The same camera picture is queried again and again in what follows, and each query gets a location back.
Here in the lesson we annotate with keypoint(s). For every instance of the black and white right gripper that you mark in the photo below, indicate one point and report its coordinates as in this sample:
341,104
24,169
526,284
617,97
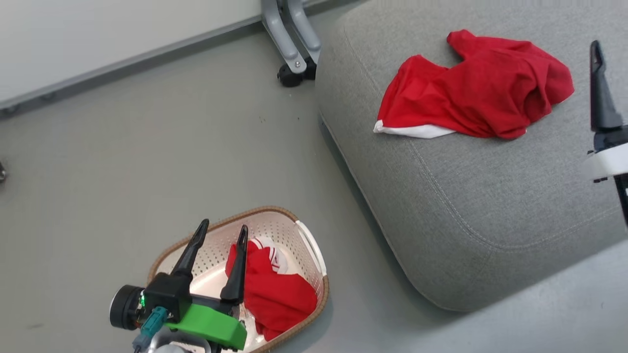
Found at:
611,159

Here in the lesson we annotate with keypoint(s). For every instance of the grey fabric ottoman cushion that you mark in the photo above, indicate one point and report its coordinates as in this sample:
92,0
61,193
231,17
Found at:
490,206

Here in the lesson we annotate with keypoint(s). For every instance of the white perforated basket brown rim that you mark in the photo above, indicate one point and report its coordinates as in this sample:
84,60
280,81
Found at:
274,228

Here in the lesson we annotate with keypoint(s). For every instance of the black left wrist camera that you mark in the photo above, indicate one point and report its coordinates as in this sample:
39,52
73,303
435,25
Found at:
125,306

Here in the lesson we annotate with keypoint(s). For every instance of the red garment with white hem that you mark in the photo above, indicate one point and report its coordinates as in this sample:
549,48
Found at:
490,88

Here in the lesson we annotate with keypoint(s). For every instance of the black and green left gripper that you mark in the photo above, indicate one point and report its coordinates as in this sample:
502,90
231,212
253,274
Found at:
206,323

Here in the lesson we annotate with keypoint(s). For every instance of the red garment with white stripes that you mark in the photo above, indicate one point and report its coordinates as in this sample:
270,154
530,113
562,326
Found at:
279,299

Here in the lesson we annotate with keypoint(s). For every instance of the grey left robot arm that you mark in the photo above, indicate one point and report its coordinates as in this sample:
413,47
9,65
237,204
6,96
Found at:
171,345

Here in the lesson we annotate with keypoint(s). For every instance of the grey partition foot bracket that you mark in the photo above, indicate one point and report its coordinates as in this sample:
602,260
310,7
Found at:
305,29
279,34

